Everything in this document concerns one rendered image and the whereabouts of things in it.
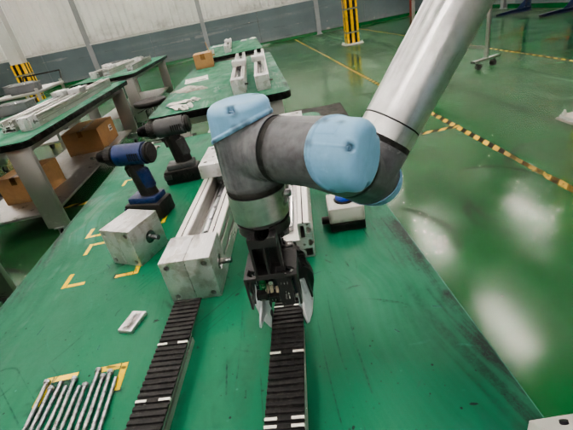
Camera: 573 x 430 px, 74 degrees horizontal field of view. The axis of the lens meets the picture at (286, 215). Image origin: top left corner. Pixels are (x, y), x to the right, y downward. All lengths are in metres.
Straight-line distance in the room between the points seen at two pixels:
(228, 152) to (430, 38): 0.27
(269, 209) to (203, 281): 0.33
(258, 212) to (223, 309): 0.32
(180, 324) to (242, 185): 0.32
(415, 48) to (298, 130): 0.19
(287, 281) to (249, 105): 0.23
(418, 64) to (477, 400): 0.42
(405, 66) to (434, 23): 0.05
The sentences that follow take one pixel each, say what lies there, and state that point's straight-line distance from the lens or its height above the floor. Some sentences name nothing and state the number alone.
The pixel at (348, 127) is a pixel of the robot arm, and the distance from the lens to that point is 0.36.
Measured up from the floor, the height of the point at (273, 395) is 0.81.
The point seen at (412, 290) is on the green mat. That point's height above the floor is 0.78.
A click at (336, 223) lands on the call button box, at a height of 0.80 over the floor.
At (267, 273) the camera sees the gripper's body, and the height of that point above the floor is 0.95.
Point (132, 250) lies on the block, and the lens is 0.94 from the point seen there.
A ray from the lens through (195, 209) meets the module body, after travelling 0.93.
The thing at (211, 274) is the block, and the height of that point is 0.84.
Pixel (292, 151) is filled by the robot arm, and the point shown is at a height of 1.12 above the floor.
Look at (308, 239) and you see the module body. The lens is 0.78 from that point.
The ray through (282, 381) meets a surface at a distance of 0.56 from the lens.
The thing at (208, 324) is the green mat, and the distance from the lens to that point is 0.72.
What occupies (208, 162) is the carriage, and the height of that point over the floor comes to 0.90.
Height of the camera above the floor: 1.25
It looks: 29 degrees down
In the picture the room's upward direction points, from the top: 12 degrees counter-clockwise
